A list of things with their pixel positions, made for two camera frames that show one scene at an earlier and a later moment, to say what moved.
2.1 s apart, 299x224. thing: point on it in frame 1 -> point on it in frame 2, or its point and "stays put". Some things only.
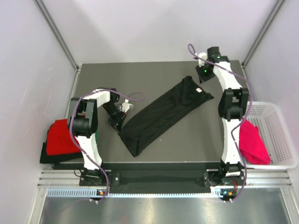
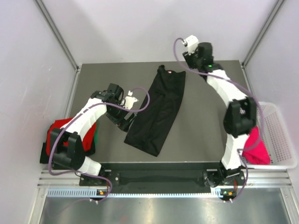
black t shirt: (189, 94) -> (158, 111)
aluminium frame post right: (277, 6) stays put
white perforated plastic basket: (273, 129) stays put
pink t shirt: (252, 147) stays put
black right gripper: (202, 78) -> (188, 58)
